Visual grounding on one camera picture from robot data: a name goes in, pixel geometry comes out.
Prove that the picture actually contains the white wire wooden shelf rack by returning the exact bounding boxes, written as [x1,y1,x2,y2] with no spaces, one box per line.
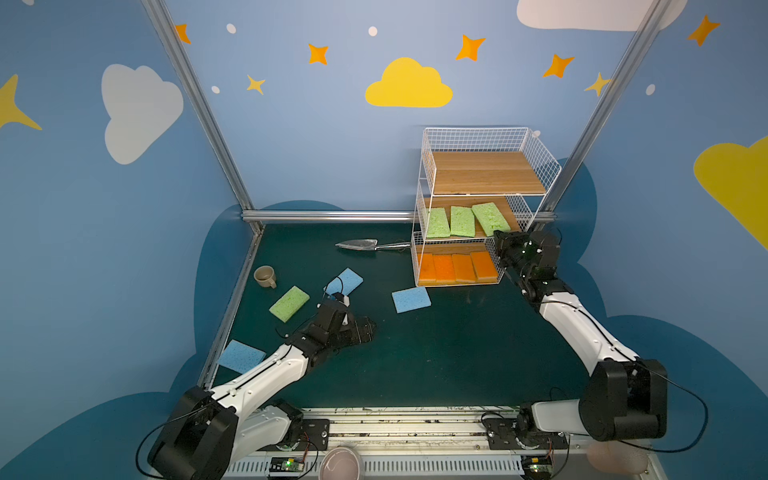
[410,127,562,287]

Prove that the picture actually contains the silver metal scoop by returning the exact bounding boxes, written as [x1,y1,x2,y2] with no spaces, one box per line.
[335,239,411,252]

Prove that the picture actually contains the right green circuit board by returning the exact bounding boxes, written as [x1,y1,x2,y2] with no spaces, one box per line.
[520,456,553,480]

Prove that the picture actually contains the beige ceramic mug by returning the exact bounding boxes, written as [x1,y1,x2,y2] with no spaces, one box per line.
[253,265,277,289]

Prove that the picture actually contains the green circuit board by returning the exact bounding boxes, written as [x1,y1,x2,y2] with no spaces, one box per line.
[267,457,305,478]
[520,456,553,480]

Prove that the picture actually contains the green sponge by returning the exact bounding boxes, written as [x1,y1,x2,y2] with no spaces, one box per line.
[450,206,476,238]
[269,286,310,323]
[427,207,451,239]
[471,202,512,236]

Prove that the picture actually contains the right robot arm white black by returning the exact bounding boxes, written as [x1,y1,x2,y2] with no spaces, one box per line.
[493,231,674,450]

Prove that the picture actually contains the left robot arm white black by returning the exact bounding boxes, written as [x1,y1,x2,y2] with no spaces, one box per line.
[135,294,377,479]

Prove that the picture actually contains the pink bowl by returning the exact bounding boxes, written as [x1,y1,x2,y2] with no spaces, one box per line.
[318,446,364,480]

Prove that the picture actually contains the left green circuit board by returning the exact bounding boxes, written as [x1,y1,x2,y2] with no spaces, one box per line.
[267,457,305,478]

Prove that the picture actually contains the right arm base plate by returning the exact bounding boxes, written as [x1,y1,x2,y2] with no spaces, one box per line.
[480,415,568,450]

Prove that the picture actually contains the blue sponge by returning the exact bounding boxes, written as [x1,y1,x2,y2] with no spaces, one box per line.
[324,268,363,296]
[218,340,266,374]
[392,287,431,314]

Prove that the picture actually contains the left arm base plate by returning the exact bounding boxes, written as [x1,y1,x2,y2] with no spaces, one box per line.
[261,419,330,452]

